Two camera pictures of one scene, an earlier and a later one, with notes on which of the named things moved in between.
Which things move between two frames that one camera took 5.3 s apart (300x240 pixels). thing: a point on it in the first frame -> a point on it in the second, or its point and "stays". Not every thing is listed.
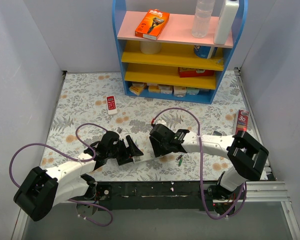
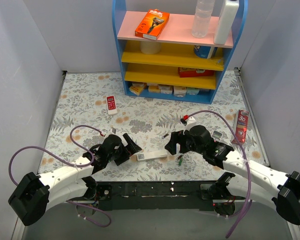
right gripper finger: (158, 149) -> (171, 146)
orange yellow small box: (136, 87) stays
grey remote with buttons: (217, 133) stays
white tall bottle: (227, 16) stays
